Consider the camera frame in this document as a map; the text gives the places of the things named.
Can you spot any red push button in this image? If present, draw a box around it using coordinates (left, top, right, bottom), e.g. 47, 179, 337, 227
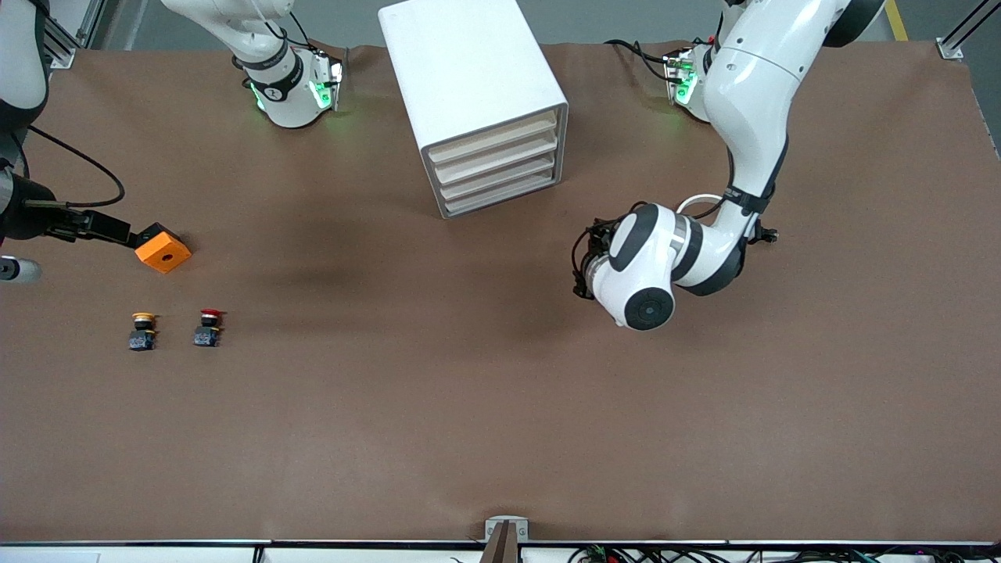
193, 308, 228, 348

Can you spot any white curved plastic part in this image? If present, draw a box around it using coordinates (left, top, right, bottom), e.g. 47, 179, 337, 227
676, 194, 724, 218

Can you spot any brown table cover mat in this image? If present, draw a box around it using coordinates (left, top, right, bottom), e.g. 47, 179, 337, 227
0, 43, 1001, 544

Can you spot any yellow push button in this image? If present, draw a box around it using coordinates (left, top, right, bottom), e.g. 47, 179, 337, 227
128, 312, 160, 352

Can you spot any white drawer cabinet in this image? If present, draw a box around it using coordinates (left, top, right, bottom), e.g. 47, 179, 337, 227
379, 0, 569, 220

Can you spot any aluminium frame profile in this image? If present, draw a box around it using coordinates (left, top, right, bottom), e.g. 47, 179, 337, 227
43, 20, 77, 70
77, 0, 118, 49
936, 0, 1001, 61

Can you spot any orange black button enclosure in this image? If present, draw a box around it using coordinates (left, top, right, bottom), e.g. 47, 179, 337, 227
133, 222, 192, 274

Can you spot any silver base connector box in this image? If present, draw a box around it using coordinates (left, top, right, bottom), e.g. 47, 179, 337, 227
309, 51, 345, 112
663, 48, 709, 106

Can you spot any black base cable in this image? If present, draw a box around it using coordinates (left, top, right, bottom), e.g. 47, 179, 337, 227
606, 39, 677, 83

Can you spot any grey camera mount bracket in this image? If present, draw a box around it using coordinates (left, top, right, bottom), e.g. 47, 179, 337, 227
479, 516, 530, 563

